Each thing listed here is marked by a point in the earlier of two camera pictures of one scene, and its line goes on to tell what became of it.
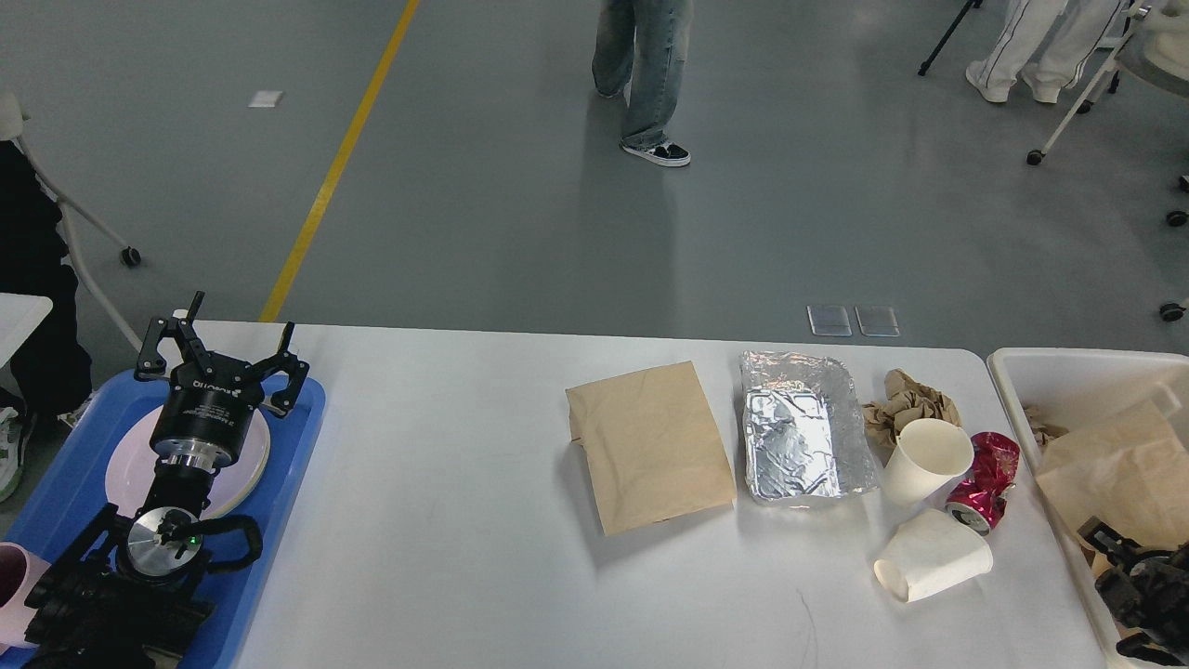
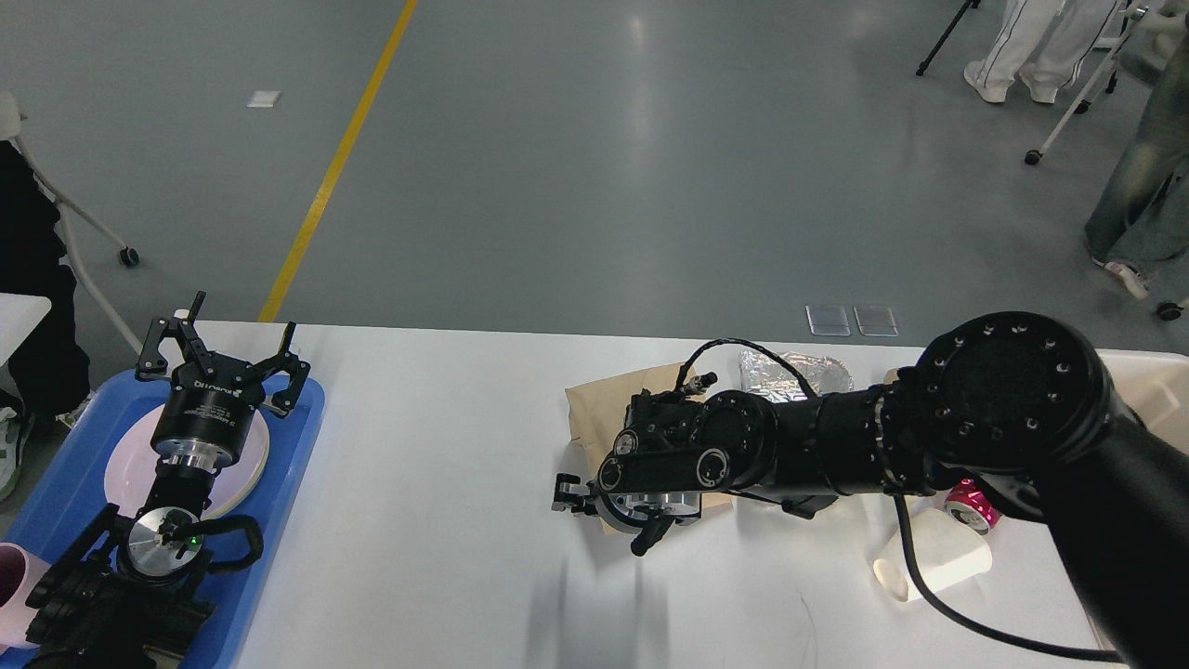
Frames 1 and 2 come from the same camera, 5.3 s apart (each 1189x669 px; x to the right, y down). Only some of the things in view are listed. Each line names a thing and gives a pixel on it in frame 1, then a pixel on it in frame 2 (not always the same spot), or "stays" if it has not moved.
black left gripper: [210, 402] stays
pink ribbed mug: [19, 570] stays
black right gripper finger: [1140, 645] → [653, 531]
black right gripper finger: [1108, 540] → [563, 500]
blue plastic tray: [76, 486] stays
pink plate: [132, 465] stays
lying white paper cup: [934, 551] stays
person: [661, 30] → [1141, 210]
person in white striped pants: [1048, 43] stays
